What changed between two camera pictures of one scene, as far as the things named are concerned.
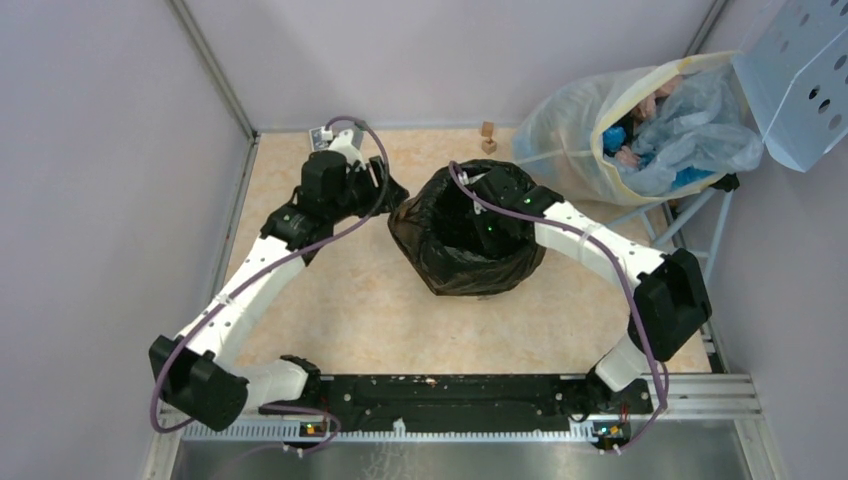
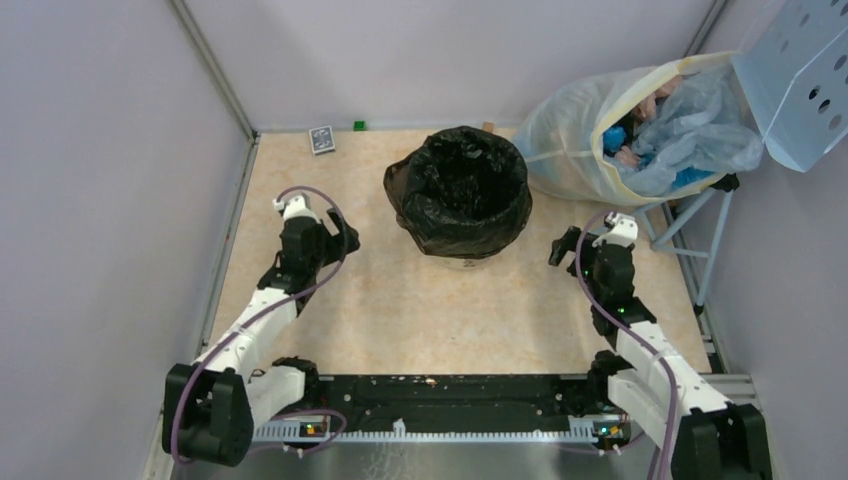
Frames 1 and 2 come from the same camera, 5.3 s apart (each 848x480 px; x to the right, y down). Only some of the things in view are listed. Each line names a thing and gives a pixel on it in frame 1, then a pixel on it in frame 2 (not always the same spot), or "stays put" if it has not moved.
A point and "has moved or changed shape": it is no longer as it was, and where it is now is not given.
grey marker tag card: (317, 141) stays put
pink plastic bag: (645, 111) stays put
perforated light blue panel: (794, 71) stays put
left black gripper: (384, 197) to (334, 241)
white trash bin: (489, 296) to (469, 264)
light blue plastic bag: (702, 123) stays put
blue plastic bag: (613, 138) stays put
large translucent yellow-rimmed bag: (642, 134) stays put
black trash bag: (463, 228) has moved or changed shape
